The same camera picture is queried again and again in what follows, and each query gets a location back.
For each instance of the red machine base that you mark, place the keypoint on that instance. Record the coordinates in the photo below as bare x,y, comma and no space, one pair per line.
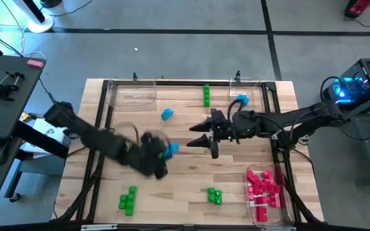
358,7

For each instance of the green two-stud block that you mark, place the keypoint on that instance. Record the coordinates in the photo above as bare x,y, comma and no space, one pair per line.
122,202

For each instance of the small black table clamp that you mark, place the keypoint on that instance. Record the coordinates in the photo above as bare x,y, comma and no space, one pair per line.
135,76
238,75

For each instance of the clear plastic bin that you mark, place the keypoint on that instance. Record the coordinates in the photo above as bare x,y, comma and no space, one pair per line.
287,208
255,93
130,102

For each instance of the green four-stud block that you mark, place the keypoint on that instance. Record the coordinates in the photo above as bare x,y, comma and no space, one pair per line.
206,96
130,203

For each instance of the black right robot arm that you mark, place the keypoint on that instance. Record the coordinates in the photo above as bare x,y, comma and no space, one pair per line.
300,117

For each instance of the blue rounded one-stud block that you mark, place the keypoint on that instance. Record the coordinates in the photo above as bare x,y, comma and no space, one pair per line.
167,114
243,100

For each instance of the pink rectangular pad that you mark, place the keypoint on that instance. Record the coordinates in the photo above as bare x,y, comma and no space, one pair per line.
35,63

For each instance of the black stand pole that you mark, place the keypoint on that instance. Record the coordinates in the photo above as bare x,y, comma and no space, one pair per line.
34,9

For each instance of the green square block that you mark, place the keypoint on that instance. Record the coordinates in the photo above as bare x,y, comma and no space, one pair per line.
215,196

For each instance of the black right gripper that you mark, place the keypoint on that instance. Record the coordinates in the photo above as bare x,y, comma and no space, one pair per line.
221,128

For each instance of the small yellow object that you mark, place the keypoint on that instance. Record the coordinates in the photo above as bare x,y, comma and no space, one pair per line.
26,116

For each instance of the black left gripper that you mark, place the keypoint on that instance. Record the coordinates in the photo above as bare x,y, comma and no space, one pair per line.
151,154

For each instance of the black desk leg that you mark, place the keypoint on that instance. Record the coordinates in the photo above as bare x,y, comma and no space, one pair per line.
37,141

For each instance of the red stud block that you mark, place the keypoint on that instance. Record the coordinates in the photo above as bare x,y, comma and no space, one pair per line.
251,194
262,201
262,215
260,187
274,188
252,177
267,175
276,201

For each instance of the blue four-stud block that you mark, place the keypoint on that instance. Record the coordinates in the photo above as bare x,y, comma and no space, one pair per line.
172,150

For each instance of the white paper sheet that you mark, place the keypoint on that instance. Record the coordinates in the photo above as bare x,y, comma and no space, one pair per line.
47,131

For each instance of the black aluminium table frame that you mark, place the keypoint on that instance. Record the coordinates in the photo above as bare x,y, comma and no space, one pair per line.
178,84

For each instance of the silver bracket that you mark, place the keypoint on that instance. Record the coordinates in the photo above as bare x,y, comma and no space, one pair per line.
99,227
279,228

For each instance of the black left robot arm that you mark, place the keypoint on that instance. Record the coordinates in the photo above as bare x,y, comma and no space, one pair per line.
91,138

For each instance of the white stand base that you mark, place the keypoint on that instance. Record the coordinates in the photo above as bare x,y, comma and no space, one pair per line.
42,24

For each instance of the black round base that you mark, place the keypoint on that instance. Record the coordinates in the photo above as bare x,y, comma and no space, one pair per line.
50,3

